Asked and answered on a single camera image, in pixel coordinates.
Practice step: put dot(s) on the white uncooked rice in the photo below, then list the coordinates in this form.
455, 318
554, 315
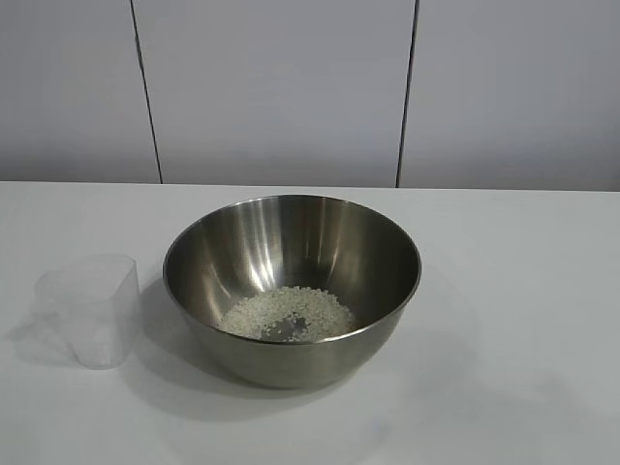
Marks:
271, 310

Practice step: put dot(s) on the stainless steel mixing bowl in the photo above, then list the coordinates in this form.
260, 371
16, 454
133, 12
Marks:
290, 358

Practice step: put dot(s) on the translucent plastic measuring cup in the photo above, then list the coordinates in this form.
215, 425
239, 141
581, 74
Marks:
92, 310

